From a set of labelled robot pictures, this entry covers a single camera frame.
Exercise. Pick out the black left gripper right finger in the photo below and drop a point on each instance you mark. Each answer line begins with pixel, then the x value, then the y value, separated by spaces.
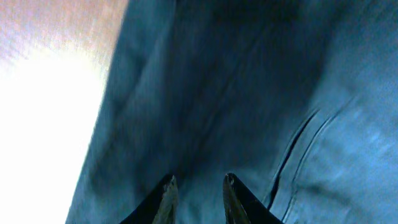
pixel 241 206

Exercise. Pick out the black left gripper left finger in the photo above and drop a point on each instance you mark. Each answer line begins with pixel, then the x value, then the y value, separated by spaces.
pixel 159 207

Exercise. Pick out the navy blue shorts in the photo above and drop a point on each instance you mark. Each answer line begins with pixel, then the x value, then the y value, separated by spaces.
pixel 297 98

